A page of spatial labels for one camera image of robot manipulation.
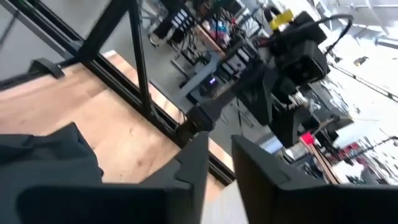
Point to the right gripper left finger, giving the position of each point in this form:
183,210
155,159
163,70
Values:
186,174

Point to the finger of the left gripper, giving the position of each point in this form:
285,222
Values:
253,99
284,127

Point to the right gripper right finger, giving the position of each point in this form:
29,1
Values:
280,199

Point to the large dark green garment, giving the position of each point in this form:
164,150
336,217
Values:
46,155

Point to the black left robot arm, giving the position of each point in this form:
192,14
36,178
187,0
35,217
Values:
306,28

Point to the small red object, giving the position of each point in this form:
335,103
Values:
308,138

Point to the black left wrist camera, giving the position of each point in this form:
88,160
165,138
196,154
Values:
301,65

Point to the black metal table frame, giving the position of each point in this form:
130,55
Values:
140,62

